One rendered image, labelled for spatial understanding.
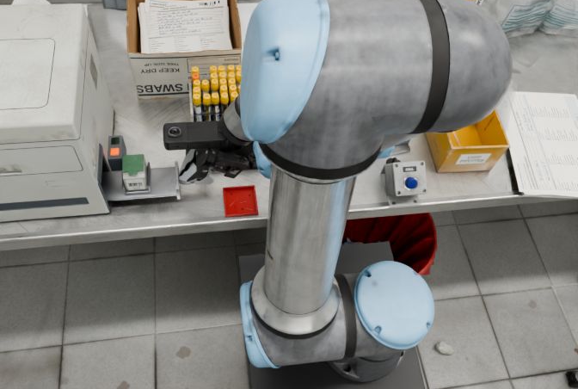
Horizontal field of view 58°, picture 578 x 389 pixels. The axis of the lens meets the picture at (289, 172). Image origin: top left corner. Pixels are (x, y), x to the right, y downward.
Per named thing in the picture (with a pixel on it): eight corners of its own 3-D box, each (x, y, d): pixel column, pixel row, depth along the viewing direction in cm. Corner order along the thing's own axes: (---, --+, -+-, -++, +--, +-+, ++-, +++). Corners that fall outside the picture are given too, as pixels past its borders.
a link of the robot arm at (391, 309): (421, 357, 79) (454, 339, 67) (334, 367, 77) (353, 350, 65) (402, 280, 85) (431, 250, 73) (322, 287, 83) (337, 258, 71)
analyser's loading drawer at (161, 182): (74, 207, 102) (67, 194, 98) (76, 178, 106) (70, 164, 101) (180, 199, 105) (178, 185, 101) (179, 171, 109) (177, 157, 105)
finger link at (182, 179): (202, 199, 107) (224, 176, 101) (175, 194, 104) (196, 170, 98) (201, 186, 109) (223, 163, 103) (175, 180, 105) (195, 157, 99)
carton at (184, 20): (135, 101, 120) (124, 53, 108) (136, 15, 135) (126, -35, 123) (242, 95, 124) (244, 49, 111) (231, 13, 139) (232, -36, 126)
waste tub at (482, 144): (435, 174, 117) (451, 148, 109) (421, 126, 124) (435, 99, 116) (491, 172, 119) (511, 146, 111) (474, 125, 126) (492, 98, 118)
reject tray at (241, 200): (224, 218, 106) (224, 216, 106) (222, 188, 110) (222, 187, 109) (258, 214, 107) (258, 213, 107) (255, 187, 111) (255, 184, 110)
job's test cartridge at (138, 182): (127, 194, 103) (121, 176, 97) (127, 173, 105) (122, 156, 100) (148, 192, 103) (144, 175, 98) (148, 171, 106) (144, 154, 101)
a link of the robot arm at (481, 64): (574, -35, 40) (378, 105, 89) (441, -35, 39) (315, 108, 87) (593, 112, 39) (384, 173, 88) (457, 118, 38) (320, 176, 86)
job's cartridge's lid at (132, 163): (122, 176, 98) (121, 175, 97) (123, 156, 100) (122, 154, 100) (144, 175, 98) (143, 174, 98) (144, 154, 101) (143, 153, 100)
